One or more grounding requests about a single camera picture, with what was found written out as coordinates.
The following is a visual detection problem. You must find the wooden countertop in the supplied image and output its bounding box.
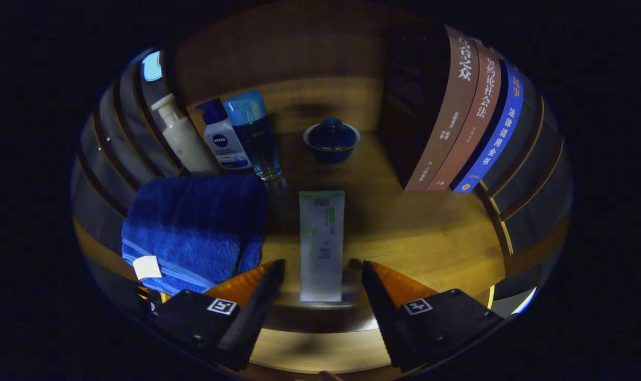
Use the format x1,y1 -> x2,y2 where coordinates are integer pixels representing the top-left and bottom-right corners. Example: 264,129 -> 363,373
74,77 -> 570,339

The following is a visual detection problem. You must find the white lotion bottle blue cap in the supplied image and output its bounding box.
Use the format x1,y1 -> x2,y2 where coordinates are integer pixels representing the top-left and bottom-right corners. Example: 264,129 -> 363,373
196,98 -> 253,171

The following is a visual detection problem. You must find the white pump bottle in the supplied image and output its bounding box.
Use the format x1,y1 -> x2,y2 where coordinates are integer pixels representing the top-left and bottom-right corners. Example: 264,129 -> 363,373
151,94 -> 219,176

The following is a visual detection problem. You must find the blue book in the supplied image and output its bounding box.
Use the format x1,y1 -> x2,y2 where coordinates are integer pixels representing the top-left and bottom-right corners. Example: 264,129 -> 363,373
452,61 -> 525,193

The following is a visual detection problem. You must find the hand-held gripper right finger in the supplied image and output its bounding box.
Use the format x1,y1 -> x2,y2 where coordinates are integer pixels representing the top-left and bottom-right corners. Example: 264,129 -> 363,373
362,260 -> 503,373

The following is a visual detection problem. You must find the wooden cabinet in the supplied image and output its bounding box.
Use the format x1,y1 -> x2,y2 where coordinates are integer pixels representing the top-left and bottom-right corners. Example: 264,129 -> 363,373
71,5 -> 572,318

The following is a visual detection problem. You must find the blue lidded teacup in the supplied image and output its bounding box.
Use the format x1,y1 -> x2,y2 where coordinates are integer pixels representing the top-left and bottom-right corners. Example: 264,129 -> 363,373
303,117 -> 361,164

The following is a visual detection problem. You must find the white green tube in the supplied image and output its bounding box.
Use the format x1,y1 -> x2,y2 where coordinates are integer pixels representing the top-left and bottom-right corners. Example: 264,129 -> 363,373
299,190 -> 346,302

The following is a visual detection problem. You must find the clear blue bottle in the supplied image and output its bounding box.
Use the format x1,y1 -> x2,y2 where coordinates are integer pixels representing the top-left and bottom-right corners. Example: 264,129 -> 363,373
223,90 -> 282,182

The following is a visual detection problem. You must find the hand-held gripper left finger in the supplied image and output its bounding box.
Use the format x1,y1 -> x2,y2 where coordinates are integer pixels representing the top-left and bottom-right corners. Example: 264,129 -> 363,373
150,259 -> 286,371

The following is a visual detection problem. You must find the wooden drawer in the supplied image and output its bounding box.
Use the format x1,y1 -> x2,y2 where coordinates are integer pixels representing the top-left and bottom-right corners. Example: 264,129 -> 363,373
249,327 -> 394,375

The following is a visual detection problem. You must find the folded blue towel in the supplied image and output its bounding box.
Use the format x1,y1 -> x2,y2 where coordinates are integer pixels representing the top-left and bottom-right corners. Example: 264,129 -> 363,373
121,175 -> 269,296

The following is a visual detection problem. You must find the reddish brown book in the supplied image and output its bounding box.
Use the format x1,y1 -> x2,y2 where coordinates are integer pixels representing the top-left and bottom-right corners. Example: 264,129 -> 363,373
426,40 -> 503,192

